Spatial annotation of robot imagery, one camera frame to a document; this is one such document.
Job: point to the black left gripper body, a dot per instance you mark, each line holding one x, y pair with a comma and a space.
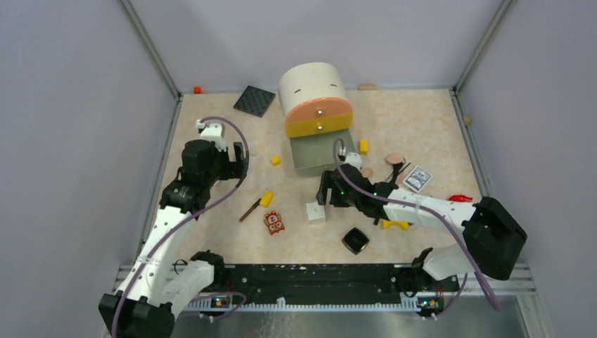
220, 168

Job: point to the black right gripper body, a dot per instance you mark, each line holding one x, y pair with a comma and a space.
339, 199

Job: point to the grey bottom drawer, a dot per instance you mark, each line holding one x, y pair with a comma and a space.
313, 154

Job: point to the white cube box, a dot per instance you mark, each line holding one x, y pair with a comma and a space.
315, 213

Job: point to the black square compact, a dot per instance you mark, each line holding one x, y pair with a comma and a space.
355, 240

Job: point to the cream round drawer organizer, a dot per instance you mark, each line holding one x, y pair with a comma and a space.
313, 100

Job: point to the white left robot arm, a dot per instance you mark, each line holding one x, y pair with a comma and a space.
146, 304

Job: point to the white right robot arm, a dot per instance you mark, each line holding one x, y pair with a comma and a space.
488, 239

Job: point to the black makeup brush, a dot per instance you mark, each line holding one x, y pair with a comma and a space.
398, 170

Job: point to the dark red lip gloss tube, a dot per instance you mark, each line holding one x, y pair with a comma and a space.
250, 210

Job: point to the small yellow cube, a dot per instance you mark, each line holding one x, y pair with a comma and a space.
275, 161

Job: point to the yellow rectangular block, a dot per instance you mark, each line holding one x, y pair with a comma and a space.
266, 199

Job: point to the yellow block near drawer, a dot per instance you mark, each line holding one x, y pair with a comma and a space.
363, 147

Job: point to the red owl number puzzle piece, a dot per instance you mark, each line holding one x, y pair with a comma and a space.
273, 222

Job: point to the yellow arch block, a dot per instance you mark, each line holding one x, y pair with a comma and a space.
386, 224

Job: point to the black textured square mat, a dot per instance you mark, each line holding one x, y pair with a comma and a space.
254, 101

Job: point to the wooden block at back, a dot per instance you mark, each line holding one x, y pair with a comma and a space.
367, 87

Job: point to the red plastic clip toy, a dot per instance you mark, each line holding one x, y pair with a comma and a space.
460, 198

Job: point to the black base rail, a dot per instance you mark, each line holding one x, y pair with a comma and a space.
328, 284

